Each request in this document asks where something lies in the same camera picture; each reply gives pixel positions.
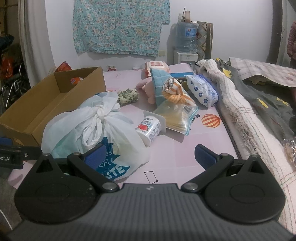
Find white water dispenser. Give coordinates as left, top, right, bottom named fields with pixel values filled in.
left=173, top=50, right=198, bottom=65

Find pink red wet wipes pack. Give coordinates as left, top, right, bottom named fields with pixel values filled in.
left=144, top=61, right=170, bottom=77

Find red snack bag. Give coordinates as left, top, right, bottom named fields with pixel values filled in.
left=55, top=61, right=72, bottom=72

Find pink plush toy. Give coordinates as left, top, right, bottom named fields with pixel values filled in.
left=136, top=77, right=156, bottom=104

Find teal floral hanging cloth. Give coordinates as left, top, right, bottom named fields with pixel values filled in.
left=72, top=1, right=170, bottom=57

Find checked pink grey sheet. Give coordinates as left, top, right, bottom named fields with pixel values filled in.
left=229, top=57, right=295, bottom=88

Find small white strawberry tissue pack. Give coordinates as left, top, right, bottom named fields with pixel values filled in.
left=135, top=115, right=161, bottom=147

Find teal knitted cloth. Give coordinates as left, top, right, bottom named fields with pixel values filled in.
left=151, top=68, right=181, bottom=107

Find green floral scrunchie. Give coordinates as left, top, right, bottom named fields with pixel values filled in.
left=117, top=89, right=139, bottom=106

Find patterned folded board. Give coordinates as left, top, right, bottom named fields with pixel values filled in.
left=197, top=21, right=214, bottom=60

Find orange striped knotted cloth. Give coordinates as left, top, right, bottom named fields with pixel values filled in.
left=162, top=77, right=196, bottom=106

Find pink table mat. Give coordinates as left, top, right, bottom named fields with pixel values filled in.
left=7, top=63, right=239, bottom=188

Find white stitched quilt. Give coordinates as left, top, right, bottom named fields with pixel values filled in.
left=197, top=59, right=295, bottom=233

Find blue water jug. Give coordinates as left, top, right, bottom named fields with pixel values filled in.
left=175, top=22, right=198, bottom=53

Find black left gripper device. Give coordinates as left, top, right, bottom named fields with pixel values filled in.
left=0, top=137, right=42, bottom=170

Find grey blanket yellow patches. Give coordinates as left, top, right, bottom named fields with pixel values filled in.
left=216, top=60, right=295, bottom=141

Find brown cardboard box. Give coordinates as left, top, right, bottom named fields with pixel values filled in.
left=1, top=67, right=106, bottom=146

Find white knotted plastic bag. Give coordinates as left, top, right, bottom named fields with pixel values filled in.
left=41, top=92, right=150, bottom=181

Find clear zip bag yellow contents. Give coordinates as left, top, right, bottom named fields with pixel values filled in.
left=154, top=100, right=198, bottom=136

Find blue white wet wipes pack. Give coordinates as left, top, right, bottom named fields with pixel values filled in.
left=186, top=74, right=219, bottom=108

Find blue white box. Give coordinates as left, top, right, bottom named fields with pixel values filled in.
left=170, top=72, right=194, bottom=78

